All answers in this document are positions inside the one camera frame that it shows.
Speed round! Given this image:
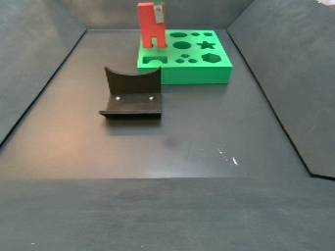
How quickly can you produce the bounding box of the red double-square peg object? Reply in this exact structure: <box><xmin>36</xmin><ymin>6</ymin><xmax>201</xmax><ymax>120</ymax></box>
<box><xmin>137</xmin><ymin>1</ymin><xmax>167</xmax><ymax>48</ymax></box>

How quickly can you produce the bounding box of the green shape-sorter block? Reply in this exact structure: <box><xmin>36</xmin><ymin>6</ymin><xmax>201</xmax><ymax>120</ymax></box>
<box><xmin>137</xmin><ymin>29</ymin><xmax>233</xmax><ymax>84</ymax></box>

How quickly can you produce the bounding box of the black curved holder bracket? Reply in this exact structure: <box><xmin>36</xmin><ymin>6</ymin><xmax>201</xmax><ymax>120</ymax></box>
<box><xmin>100</xmin><ymin>68</ymin><xmax>163</xmax><ymax>118</ymax></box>

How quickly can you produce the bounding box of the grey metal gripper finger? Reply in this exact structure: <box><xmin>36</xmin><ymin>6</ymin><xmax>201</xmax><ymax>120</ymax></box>
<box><xmin>153</xmin><ymin>0</ymin><xmax>165</xmax><ymax>24</ymax></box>

